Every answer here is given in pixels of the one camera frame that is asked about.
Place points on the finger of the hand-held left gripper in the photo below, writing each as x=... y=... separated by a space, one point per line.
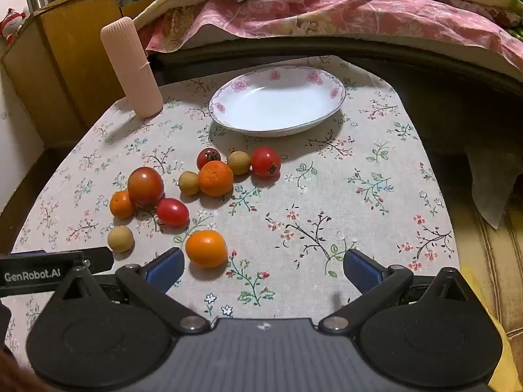
x=100 y=259

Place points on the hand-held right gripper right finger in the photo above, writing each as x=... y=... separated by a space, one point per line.
x=361 y=270

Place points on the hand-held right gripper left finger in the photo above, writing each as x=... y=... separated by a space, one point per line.
x=165 y=268

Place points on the tan longan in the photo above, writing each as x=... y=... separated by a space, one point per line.
x=239 y=162
x=188 y=183
x=120 y=239

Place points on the smooth orange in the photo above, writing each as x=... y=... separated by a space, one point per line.
x=206 y=249

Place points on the oval red cherry tomato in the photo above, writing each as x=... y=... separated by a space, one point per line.
x=172 y=212

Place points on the small orange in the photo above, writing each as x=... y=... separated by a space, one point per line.
x=121 y=205

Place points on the large dark red tomato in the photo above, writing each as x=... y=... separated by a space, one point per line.
x=145 y=186

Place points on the rough-skinned mandarin orange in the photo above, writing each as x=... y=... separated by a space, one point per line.
x=215 y=179

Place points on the small tomato with dry stem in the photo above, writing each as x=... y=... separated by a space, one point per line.
x=207 y=157

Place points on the round bright red tomato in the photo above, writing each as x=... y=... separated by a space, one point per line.
x=265 y=162

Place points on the white floral-rimmed plate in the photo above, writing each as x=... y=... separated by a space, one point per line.
x=278 y=104

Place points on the floral tablecloth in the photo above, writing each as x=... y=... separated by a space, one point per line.
x=327 y=196

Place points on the striped beige mat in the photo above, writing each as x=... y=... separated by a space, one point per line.
x=494 y=265

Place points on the white cloth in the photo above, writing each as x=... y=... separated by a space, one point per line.
x=488 y=188

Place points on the pink ribbed cylinder bottle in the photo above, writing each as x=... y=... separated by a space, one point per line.
x=130 y=69

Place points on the wooden cabinet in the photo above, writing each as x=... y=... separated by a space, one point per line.
x=69 y=49

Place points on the red and white plush toy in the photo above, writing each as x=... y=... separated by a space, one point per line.
x=10 y=23

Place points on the pink floral bedsheet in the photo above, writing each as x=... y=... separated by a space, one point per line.
x=327 y=16

